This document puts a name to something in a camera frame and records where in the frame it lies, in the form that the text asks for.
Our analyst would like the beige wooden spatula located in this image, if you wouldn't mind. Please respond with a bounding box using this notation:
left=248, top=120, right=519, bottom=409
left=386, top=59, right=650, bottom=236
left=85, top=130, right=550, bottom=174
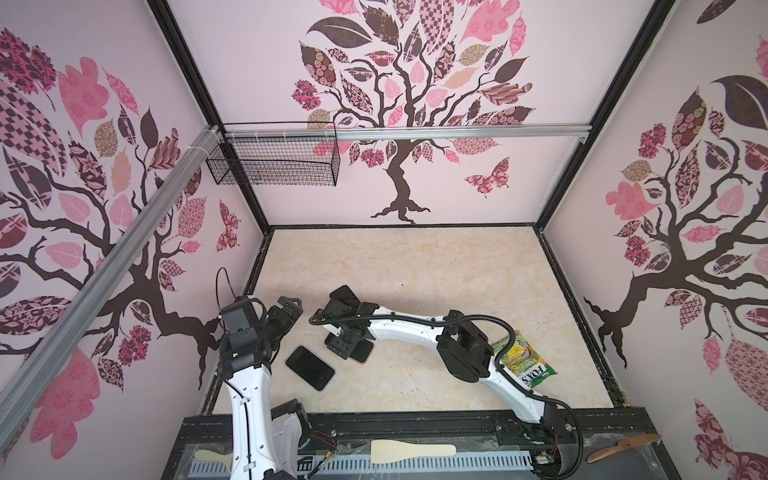
left=370, top=439, right=457, bottom=465

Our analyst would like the black smartphone on table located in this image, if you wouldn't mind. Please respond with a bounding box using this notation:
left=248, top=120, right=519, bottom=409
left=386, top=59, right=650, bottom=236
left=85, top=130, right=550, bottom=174
left=285, top=346, right=335, bottom=391

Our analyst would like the white slotted cable duct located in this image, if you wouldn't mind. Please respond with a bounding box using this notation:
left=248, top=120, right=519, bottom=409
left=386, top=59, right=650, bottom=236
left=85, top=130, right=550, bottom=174
left=181, top=451, right=533, bottom=479

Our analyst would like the aluminium rail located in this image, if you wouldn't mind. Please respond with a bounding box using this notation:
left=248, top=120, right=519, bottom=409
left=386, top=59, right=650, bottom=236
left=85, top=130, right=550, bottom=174
left=1, top=125, right=220, bottom=448
left=225, top=123, right=592, bottom=141

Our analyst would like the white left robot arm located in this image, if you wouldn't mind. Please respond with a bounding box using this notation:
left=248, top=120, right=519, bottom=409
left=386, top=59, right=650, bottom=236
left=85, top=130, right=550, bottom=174
left=217, top=296, right=308, bottom=479

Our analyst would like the pink phone case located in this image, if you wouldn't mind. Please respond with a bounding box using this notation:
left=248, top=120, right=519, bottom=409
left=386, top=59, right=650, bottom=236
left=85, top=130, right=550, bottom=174
left=350, top=340, right=374, bottom=364

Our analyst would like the black wire basket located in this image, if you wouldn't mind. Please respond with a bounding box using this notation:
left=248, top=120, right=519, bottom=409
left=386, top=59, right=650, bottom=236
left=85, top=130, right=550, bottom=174
left=206, top=120, right=341, bottom=187

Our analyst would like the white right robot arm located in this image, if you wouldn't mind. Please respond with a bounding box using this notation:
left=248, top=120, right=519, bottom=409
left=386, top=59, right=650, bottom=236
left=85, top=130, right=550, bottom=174
left=309, top=285, right=584, bottom=479

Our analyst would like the aluminium rail back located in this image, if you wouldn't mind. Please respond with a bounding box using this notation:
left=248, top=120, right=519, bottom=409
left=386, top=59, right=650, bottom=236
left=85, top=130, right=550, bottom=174
left=225, top=123, right=592, bottom=141

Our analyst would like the black vertical frame post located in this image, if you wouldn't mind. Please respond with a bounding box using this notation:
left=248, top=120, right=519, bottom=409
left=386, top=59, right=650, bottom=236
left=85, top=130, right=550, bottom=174
left=147, top=0, right=271, bottom=236

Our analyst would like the black corrugated cable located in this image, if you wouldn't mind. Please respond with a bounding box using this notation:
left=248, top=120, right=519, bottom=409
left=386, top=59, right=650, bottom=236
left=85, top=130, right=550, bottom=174
left=308, top=311, right=584, bottom=480

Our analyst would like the aluminium rail left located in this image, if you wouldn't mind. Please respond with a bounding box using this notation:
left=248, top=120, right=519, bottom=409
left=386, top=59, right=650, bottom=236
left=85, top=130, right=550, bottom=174
left=1, top=125, right=220, bottom=448

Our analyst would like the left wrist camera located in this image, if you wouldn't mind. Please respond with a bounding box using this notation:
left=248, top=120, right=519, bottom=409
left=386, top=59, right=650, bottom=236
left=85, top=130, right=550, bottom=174
left=219, top=296, right=261, bottom=351

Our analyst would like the brown wooden utensil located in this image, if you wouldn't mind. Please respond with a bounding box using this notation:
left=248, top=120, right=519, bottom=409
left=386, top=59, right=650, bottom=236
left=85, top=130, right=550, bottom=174
left=586, top=434, right=662, bottom=464

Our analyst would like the green candy bag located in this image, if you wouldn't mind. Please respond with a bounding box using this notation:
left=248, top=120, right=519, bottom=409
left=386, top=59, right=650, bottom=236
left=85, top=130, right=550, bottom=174
left=502, top=332, right=557, bottom=388

